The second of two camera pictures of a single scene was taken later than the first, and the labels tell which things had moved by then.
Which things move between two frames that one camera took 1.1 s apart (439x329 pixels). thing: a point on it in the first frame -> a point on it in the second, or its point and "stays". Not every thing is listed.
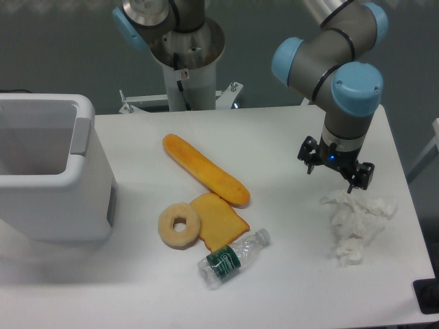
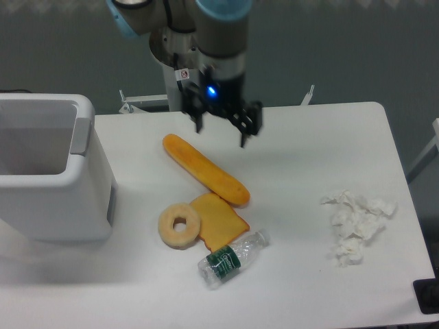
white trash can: (57, 183) stays
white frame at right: (431, 151) stays
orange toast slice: (221, 224) stays
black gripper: (312, 153) -> (219, 96)
